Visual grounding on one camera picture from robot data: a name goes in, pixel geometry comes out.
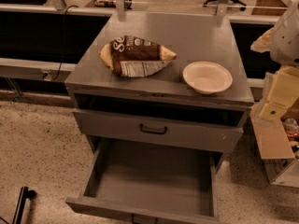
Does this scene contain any black cable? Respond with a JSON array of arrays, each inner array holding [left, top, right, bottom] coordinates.
[[50, 5, 80, 82]]

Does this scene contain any open grey lower drawer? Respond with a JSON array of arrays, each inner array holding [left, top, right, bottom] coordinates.
[[66, 139, 220, 224]]

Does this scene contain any black drawer handle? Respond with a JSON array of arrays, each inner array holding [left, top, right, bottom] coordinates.
[[139, 123, 168, 135]]

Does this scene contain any white bowl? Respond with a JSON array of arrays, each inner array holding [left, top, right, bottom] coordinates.
[[182, 62, 233, 94]]

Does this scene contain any cardboard box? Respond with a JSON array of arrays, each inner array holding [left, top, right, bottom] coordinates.
[[250, 65, 299, 188]]

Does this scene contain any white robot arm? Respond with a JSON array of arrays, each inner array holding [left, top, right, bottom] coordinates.
[[250, 0, 299, 66]]

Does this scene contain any grey drawer cabinet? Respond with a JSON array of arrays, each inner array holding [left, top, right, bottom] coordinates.
[[64, 10, 255, 224]]

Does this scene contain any closed grey upper drawer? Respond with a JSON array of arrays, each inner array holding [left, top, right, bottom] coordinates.
[[73, 109, 243, 152]]

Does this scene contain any black metal stand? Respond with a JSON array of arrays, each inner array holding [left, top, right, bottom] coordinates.
[[12, 187, 36, 224]]

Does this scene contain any brown chip bag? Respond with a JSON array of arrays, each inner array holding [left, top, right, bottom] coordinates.
[[99, 35, 177, 77]]

